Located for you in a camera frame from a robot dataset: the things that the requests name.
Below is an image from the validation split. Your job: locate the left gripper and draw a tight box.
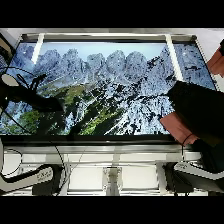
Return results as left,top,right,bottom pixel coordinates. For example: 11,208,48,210
40,97,65,113

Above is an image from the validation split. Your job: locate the silver frame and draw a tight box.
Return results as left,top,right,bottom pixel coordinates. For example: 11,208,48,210
0,143,224,197

